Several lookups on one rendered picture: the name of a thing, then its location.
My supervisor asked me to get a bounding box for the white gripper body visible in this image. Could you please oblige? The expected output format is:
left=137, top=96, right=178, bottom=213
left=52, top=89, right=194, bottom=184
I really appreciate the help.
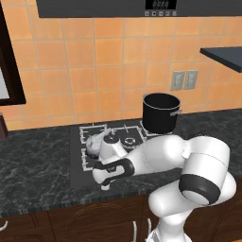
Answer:
left=92, top=167, right=112, bottom=192

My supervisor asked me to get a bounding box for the grey white kettle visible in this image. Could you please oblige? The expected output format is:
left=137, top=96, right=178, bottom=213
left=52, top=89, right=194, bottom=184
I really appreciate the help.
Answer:
left=85, top=127, right=113, bottom=160

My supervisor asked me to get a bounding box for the black hob with white grates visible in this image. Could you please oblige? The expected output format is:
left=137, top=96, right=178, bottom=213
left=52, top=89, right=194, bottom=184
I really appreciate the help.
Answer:
left=68, top=120, right=163, bottom=190

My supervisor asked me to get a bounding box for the black cooking pot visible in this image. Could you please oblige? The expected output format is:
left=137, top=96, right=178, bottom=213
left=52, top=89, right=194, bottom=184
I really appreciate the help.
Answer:
left=141, top=92, right=183, bottom=135

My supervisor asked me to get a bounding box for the dark grey range hood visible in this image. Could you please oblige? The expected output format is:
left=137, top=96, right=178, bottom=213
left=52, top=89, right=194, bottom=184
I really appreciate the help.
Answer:
left=35, top=0, right=242, bottom=19

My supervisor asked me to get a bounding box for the grey wall socket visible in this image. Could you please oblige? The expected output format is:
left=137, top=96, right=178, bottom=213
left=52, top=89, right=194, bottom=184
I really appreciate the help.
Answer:
left=170, top=70, right=186, bottom=92
left=183, top=69, right=199, bottom=91

